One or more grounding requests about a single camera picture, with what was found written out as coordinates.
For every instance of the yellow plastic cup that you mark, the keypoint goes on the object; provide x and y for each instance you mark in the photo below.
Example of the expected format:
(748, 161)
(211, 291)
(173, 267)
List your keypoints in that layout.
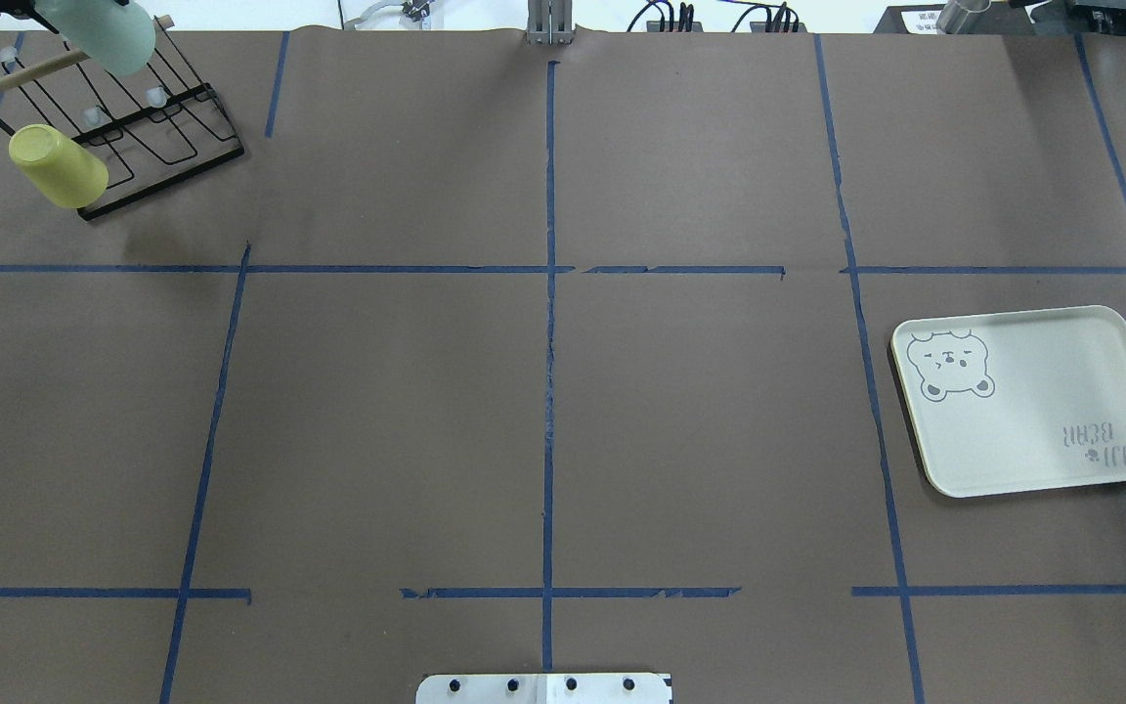
(66, 174)

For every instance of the cream bear print tray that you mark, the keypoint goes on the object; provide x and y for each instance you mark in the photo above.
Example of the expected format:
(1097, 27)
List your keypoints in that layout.
(1016, 401)

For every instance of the pale green plastic cup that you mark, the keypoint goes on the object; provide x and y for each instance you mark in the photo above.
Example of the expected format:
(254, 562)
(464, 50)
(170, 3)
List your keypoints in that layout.
(120, 37)

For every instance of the metal cup on desk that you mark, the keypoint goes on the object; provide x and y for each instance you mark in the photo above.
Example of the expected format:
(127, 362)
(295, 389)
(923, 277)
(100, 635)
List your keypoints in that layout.
(960, 17)

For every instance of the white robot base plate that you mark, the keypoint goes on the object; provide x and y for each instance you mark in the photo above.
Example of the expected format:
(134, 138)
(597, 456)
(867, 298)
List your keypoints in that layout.
(642, 687)

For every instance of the black wire cup rack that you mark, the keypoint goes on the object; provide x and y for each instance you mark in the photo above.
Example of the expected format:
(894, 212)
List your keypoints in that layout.
(154, 130)

